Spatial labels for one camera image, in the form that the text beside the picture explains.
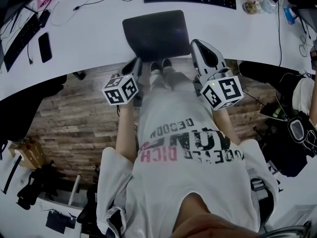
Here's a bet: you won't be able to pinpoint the person's left forearm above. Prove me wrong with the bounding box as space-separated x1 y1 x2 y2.
114 104 142 163

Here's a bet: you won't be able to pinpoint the black strap with buckle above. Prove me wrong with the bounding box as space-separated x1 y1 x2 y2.
247 169 275 227

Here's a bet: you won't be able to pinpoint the black mouse pad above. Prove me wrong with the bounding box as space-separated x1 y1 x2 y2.
122 9 192 62

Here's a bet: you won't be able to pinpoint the black rimmed oval device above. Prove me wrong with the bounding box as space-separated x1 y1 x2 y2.
288 117 306 143

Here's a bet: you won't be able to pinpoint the person's grey trousers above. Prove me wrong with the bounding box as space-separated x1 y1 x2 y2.
148 67 199 96

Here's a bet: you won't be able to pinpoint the thin white cable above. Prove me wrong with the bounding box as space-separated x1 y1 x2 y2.
50 0 75 27

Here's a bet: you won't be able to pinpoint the black hanging cable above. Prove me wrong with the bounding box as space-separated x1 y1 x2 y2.
275 0 283 68

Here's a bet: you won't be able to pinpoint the thin black cable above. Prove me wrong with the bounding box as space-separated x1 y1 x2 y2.
26 41 35 66

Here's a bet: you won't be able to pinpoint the green and black bag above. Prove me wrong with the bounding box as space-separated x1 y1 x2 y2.
260 103 289 121

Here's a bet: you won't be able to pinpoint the round snack jar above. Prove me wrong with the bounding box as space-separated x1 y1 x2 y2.
242 0 261 15

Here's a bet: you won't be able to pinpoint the person's right forearm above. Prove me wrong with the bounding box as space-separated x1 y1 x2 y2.
211 107 241 146

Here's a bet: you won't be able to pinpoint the white printed t-shirt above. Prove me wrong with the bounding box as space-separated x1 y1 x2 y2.
96 88 280 238

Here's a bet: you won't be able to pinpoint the white desk leg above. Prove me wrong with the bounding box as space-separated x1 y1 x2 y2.
67 174 82 207

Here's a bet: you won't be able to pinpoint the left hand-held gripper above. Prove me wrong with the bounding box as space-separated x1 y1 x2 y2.
101 57 144 107

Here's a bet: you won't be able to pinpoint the black computer mouse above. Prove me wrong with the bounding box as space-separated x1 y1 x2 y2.
36 9 52 29

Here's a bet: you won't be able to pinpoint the person's head and neck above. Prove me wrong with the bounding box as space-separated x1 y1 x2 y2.
173 191 265 238

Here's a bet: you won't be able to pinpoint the person's left shoe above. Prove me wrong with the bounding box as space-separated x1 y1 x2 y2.
149 61 163 74

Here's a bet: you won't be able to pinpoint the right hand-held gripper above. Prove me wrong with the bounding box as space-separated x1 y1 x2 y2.
189 39 245 112

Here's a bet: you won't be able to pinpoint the blue packet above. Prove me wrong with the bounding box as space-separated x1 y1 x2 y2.
282 6 297 26

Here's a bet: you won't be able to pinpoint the black smartphone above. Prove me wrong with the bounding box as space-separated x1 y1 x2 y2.
38 32 53 64

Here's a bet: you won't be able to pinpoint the black monitor with grey back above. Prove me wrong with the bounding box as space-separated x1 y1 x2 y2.
293 0 317 34

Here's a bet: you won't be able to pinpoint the long white and black bar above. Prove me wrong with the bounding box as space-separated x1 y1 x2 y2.
0 154 23 195

